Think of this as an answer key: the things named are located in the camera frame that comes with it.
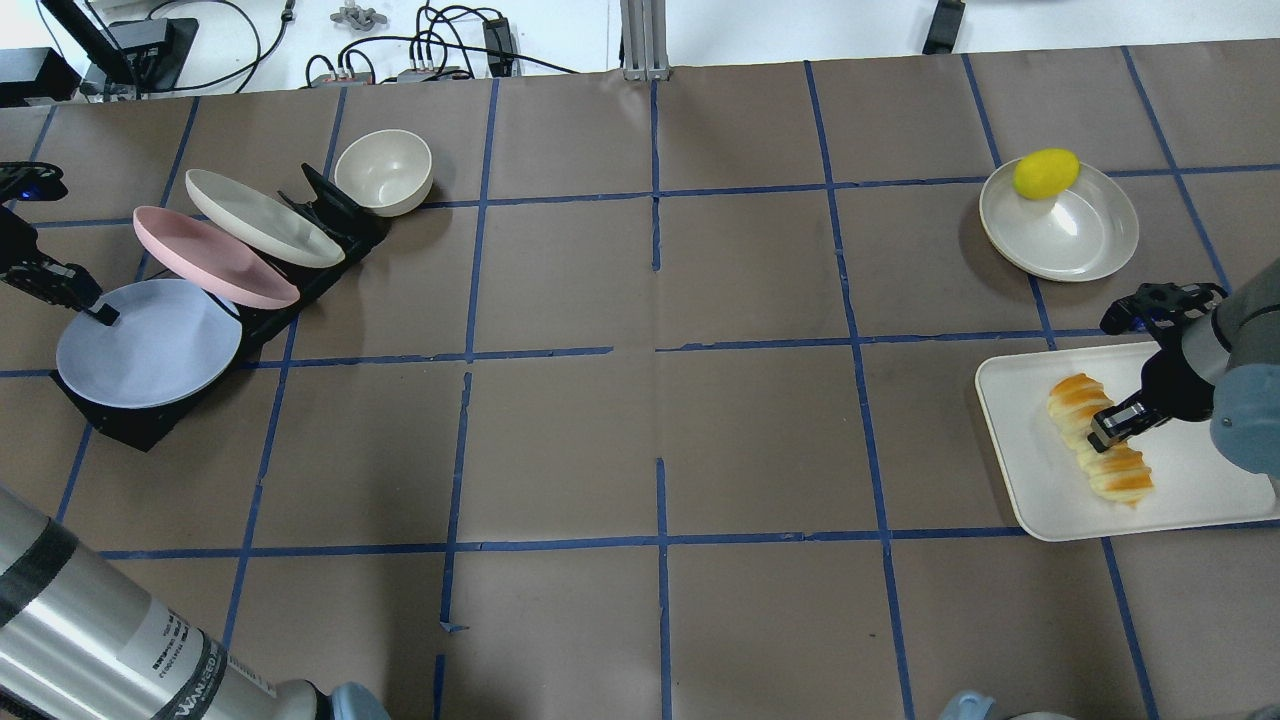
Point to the light blue plate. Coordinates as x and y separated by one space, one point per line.
171 339

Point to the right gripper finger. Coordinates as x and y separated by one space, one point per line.
1116 424

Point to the cream white plate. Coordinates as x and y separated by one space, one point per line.
264 224

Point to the black dish rack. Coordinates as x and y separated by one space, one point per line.
355 229

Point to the aluminium frame post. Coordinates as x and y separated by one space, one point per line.
644 54

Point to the black monitor stand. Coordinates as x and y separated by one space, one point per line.
135 57

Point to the yellow lemon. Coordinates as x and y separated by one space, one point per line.
1045 173

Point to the grey connector box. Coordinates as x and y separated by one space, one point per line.
346 75

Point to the white shallow bowl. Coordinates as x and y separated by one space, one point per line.
1085 233

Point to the pink plate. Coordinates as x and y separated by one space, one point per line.
212 259

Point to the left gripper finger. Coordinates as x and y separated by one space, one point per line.
100 312

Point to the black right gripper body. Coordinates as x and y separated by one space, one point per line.
1178 386

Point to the white rectangular tray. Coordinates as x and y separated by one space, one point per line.
1194 485

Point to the small cream bowl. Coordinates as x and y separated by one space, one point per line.
389 172

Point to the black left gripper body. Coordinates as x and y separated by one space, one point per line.
12 243

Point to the black power adapter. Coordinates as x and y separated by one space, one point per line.
500 47

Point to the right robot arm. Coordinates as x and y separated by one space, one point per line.
1217 361

